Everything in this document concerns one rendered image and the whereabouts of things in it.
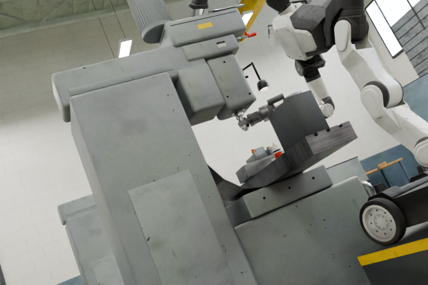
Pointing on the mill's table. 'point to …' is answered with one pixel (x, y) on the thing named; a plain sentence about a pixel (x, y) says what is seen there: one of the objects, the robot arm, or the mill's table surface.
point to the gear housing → (211, 48)
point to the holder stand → (297, 118)
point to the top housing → (202, 28)
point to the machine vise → (253, 166)
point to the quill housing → (230, 85)
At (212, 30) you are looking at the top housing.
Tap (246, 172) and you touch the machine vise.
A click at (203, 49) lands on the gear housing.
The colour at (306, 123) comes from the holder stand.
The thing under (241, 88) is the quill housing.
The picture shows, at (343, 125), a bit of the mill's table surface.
